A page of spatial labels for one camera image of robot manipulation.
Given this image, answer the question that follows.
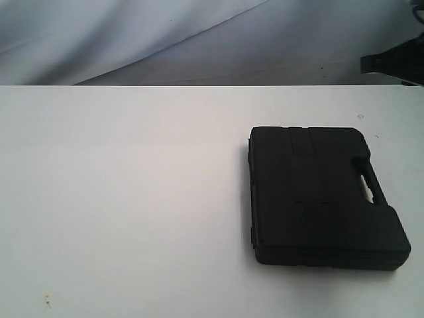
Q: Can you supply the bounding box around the black plastic tool case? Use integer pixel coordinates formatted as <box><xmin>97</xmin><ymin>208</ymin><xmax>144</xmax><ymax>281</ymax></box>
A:
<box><xmin>248</xmin><ymin>127</ymin><xmax>411</xmax><ymax>270</ymax></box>

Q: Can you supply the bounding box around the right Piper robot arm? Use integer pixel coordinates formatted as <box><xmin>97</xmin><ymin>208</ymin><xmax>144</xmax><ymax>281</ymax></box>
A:
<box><xmin>360</xmin><ymin>33</ymin><xmax>423</xmax><ymax>86</ymax></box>

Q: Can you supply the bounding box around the white backdrop cloth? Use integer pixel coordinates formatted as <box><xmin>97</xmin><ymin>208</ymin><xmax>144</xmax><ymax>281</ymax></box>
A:
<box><xmin>1</xmin><ymin>1</ymin><xmax>423</xmax><ymax>85</ymax></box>

